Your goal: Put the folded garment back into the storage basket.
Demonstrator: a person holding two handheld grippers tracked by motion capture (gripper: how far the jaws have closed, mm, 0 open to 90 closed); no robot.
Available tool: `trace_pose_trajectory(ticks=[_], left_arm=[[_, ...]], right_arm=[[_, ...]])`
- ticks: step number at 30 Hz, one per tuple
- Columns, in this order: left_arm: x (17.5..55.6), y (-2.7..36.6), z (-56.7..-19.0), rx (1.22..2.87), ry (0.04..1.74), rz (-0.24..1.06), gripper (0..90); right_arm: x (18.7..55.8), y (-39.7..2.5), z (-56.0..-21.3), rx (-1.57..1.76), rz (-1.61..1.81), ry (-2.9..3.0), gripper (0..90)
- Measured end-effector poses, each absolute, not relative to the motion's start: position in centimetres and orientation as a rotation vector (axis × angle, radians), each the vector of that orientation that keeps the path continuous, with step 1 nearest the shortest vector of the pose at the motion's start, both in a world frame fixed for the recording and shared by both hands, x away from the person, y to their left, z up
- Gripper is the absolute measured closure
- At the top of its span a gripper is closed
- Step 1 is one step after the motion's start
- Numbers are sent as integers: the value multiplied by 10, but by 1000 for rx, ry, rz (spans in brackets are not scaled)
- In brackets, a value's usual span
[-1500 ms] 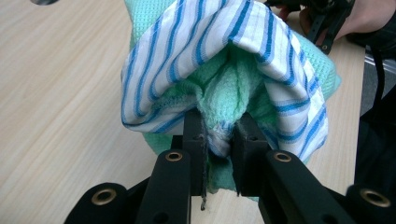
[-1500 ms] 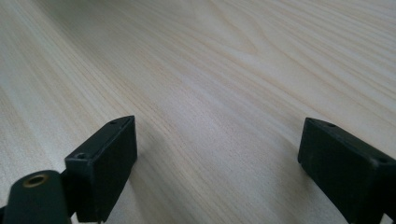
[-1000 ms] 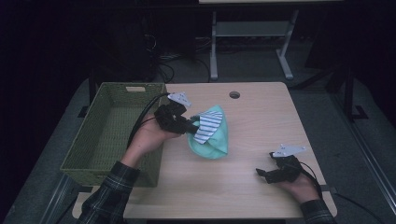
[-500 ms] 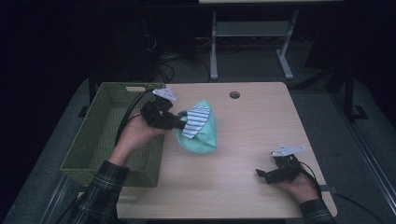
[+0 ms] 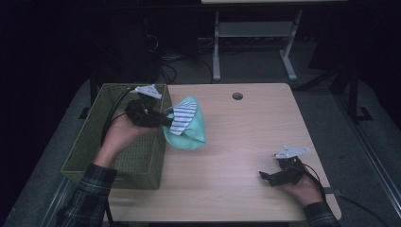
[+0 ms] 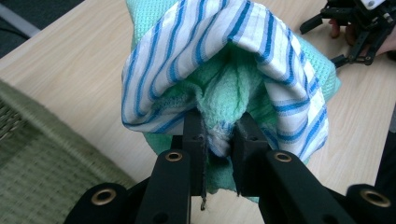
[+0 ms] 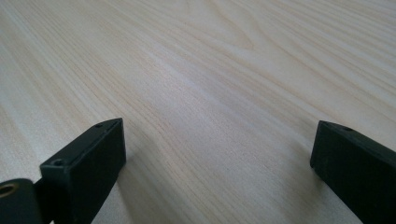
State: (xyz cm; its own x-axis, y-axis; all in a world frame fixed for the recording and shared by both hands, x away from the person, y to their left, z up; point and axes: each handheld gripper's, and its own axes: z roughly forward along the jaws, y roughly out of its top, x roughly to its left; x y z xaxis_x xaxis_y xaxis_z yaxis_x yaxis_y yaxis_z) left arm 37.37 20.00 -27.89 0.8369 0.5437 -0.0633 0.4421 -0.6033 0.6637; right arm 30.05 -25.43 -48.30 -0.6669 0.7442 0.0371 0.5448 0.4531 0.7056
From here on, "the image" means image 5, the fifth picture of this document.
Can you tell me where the person's left hand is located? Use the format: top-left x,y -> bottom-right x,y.
94,112 -> 159,169

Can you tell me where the white metal stand frame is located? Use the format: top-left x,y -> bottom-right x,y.
212,9 -> 304,82

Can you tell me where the mint green shirt striped collar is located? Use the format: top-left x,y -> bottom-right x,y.
162,96 -> 207,151

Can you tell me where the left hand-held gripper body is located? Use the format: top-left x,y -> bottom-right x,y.
125,84 -> 165,129

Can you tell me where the person's right hand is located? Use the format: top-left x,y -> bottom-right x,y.
278,174 -> 325,207

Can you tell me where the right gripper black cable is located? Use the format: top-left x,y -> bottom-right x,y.
299,162 -> 392,227

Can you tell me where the bundle of black floor cables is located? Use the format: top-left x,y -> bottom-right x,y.
157,53 -> 216,84

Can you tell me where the grey table clamp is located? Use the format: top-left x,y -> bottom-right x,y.
324,187 -> 343,198

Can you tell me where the green woven basket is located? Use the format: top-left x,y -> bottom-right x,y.
60,82 -> 173,191

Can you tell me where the black metal stand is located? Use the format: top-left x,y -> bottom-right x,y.
292,62 -> 375,124

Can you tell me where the grey metal rail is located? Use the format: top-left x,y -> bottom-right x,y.
334,94 -> 401,218
41,176 -> 78,227

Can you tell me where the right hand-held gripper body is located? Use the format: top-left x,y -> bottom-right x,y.
270,145 -> 309,187

